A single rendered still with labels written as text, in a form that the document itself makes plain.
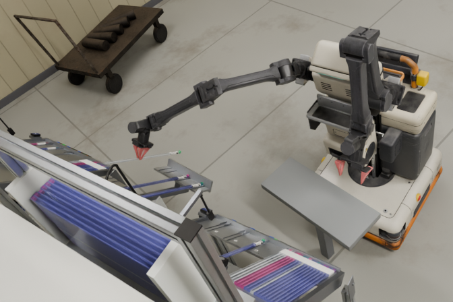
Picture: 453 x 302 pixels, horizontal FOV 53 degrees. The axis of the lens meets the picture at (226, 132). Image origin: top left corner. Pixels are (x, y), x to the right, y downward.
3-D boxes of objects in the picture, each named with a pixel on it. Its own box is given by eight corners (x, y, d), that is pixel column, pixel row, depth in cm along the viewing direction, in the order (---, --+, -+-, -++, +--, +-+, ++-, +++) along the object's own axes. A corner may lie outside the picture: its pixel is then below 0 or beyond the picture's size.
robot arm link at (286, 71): (302, 73, 212) (298, 63, 212) (290, 74, 204) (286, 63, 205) (286, 81, 218) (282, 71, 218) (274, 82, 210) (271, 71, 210)
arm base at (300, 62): (315, 63, 214) (294, 57, 221) (307, 63, 208) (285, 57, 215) (311, 80, 217) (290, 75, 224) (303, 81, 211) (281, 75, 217)
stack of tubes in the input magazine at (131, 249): (98, 214, 160) (59, 167, 142) (213, 277, 133) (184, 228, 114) (73, 243, 154) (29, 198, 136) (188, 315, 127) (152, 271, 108)
